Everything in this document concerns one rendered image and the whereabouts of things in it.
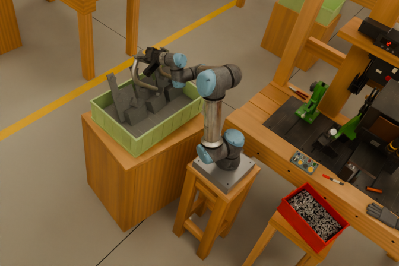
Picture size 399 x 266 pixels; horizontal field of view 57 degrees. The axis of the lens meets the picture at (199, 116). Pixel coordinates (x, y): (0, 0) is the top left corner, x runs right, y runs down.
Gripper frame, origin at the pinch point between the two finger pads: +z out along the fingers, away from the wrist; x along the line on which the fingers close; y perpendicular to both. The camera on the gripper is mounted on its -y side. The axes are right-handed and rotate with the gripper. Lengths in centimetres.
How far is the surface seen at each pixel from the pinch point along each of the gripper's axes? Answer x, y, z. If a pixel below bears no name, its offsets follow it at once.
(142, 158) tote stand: -16, -55, -12
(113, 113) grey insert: -8.7, -34.1, 16.2
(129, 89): -6.4, -17.4, 6.1
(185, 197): -50, -72, -26
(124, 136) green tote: -3.6, -45.9, -5.8
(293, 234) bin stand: -58, -71, -97
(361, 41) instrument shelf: -59, 42, -107
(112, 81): 8.2, -17.3, 5.4
